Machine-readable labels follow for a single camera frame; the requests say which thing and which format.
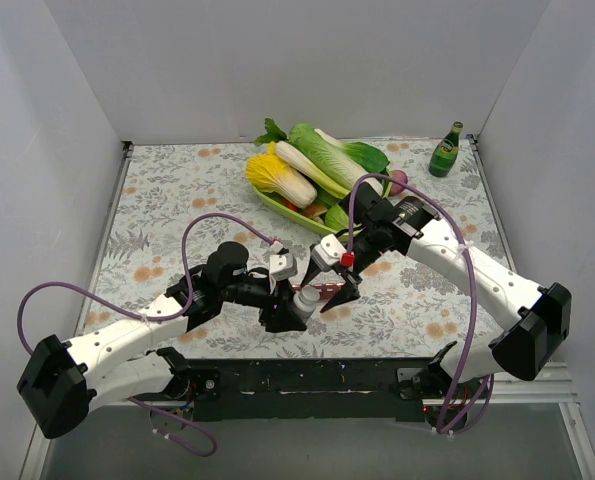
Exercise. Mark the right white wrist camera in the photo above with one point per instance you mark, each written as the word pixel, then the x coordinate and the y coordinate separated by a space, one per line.
pixel 329 253

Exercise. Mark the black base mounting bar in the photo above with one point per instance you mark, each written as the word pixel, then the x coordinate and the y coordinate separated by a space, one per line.
pixel 220 389

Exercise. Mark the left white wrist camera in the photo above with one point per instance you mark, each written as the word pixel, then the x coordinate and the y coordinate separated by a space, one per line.
pixel 282 264

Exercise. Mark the yellow napa cabbage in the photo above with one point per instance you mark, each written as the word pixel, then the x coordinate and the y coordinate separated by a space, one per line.
pixel 270 174

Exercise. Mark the purple red onion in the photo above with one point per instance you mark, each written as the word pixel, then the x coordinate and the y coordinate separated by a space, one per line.
pixel 401 179

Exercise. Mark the green bok choy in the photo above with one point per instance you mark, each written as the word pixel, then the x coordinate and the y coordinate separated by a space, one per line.
pixel 370 158

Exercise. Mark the green plastic tray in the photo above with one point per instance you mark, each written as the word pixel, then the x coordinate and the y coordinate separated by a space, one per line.
pixel 286 209

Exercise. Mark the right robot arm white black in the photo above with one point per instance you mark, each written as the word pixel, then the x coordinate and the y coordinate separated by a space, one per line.
pixel 533 320

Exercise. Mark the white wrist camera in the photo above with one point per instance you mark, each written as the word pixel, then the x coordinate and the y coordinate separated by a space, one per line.
pixel 282 264
pixel 329 253

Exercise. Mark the brown mushroom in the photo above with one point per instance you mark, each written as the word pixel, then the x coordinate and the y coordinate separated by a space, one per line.
pixel 315 212

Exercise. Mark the green napa cabbage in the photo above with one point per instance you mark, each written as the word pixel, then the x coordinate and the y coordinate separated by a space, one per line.
pixel 328 158

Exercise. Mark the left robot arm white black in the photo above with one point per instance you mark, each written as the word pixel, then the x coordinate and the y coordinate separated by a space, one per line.
pixel 66 379

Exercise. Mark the white celery stalk bunch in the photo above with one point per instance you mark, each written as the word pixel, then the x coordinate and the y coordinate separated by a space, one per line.
pixel 276 141

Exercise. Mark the white pill bottle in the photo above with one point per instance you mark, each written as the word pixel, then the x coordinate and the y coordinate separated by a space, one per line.
pixel 305 301

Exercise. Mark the red weekly pill organizer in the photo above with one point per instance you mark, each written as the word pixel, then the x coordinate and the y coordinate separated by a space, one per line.
pixel 329 288

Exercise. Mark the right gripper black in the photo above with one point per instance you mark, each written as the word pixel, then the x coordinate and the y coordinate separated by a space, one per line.
pixel 352 258

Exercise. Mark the small round green cabbage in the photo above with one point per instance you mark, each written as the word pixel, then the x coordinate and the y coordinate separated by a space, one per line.
pixel 336 220

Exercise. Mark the green glass bottle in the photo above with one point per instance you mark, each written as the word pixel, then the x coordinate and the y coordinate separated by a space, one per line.
pixel 445 154

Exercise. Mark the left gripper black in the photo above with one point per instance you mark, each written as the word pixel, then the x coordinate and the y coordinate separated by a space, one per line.
pixel 275 304

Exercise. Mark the floral tablecloth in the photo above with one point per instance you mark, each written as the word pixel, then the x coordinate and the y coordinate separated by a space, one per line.
pixel 179 202

